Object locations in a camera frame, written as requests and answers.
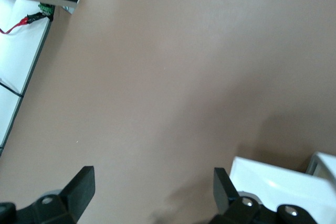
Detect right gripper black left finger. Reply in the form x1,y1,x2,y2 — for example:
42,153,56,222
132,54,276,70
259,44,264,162
0,166,96,224

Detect white plastic drawer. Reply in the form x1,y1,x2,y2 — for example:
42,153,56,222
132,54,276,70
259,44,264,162
229,156,332,224

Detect red wire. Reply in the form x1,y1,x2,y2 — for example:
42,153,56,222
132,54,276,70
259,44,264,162
0,17,30,35

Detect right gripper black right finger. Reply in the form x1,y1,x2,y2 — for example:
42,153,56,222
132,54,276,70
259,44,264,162
209,167,320,224

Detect thin black cable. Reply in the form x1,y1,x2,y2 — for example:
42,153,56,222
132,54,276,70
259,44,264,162
0,82,24,98

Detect green terminal connector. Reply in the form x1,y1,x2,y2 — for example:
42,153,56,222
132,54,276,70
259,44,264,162
38,3,56,17

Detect white panel with grey edge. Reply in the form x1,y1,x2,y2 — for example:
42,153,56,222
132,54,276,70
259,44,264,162
0,0,53,157

